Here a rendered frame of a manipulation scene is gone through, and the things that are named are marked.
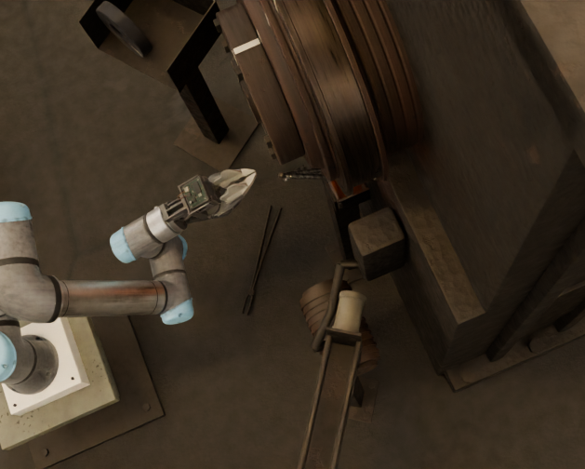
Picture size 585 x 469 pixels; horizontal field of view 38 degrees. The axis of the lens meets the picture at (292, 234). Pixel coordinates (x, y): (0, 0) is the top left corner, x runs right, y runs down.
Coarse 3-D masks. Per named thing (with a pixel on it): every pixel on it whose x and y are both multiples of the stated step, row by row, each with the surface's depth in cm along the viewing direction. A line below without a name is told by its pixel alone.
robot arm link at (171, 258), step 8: (168, 240) 193; (176, 240) 196; (184, 240) 200; (168, 248) 193; (176, 248) 195; (184, 248) 198; (160, 256) 192; (168, 256) 193; (176, 256) 194; (184, 256) 200; (152, 264) 194; (160, 264) 192; (168, 264) 192; (176, 264) 193; (152, 272) 194; (160, 272) 192
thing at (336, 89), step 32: (288, 0) 124; (320, 0) 124; (288, 32) 123; (320, 32) 124; (320, 64) 124; (320, 96) 124; (352, 96) 126; (352, 128) 129; (352, 160) 134; (352, 192) 143
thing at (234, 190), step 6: (252, 174) 180; (246, 180) 180; (252, 180) 180; (234, 186) 178; (240, 186) 179; (246, 186) 180; (228, 192) 179; (234, 192) 180; (240, 192) 181; (246, 192) 181; (222, 198) 180; (228, 198) 182
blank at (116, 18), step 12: (108, 12) 196; (120, 12) 196; (108, 24) 204; (120, 24) 196; (132, 24) 196; (120, 36) 207; (132, 36) 197; (144, 36) 199; (132, 48) 207; (144, 48) 201
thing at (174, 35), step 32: (96, 0) 202; (128, 0) 214; (160, 0) 214; (192, 0) 205; (96, 32) 208; (160, 32) 211; (192, 32) 209; (128, 64) 209; (160, 64) 208; (192, 64) 203; (192, 96) 231; (192, 128) 267; (224, 128) 262; (224, 160) 263
